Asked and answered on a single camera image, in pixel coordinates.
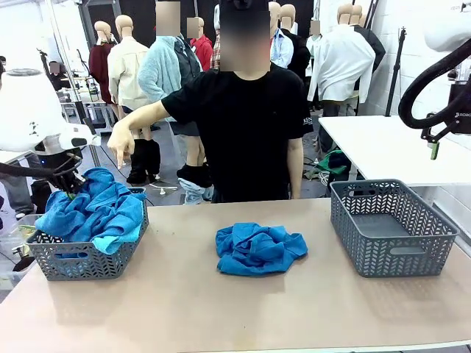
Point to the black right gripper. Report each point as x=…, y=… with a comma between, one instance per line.
x=461, y=110

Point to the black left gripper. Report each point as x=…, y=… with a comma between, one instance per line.
x=71, y=176

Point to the blue t-shirt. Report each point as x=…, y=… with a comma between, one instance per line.
x=62, y=217

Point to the blue cotton garment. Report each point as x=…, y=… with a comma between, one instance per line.
x=99, y=184
x=257, y=250

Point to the turquoise terry garment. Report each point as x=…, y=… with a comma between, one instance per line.
x=110, y=244

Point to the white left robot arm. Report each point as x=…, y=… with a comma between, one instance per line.
x=25, y=110

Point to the person's left forearm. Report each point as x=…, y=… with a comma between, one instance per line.
x=296, y=173

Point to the person's right forearm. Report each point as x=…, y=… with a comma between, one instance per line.
x=140, y=115

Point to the person's right hand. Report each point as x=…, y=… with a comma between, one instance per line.
x=121, y=143

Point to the person's left hand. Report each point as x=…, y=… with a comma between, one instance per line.
x=297, y=193

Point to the black backpack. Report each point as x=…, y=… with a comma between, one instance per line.
x=40, y=198

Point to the white side table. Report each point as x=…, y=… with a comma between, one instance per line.
x=382, y=147

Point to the person in grey trousers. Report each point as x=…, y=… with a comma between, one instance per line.
x=14, y=195

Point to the clear plastic storage bin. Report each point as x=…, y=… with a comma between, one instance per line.
x=14, y=239

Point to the grey woven plastic basket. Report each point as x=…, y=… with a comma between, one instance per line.
x=368, y=250
x=84, y=266

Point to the black tripod stand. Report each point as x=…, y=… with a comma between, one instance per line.
x=395, y=73

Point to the green fabric bag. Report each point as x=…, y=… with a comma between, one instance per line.
x=331, y=162

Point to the seated person with black hair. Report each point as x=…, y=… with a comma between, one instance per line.
x=59, y=79

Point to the mannequin in black coat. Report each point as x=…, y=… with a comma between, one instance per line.
x=375, y=44

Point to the mannequin in white shirt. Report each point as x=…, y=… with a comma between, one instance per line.
x=342, y=62

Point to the mannequin in dark red top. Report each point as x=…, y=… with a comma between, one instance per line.
x=99, y=66

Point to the mannequin in cream jacket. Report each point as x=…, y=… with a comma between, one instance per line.
x=125, y=73

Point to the silver metal pole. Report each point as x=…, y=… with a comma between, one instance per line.
x=64, y=51

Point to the small mannequin in white top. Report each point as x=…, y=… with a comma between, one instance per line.
x=312, y=42

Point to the mannequin in black jacket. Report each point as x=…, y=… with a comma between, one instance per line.
x=300, y=55

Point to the person in black t-shirt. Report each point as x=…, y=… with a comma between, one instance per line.
x=239, y=147

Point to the mannequin in light blue shirt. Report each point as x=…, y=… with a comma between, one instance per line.
x=281, y=48

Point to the mannequin in red jacket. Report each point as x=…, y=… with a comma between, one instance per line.
x=204, y=51

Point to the mannequin in plaid shirt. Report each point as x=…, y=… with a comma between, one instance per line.
x=216, y=55

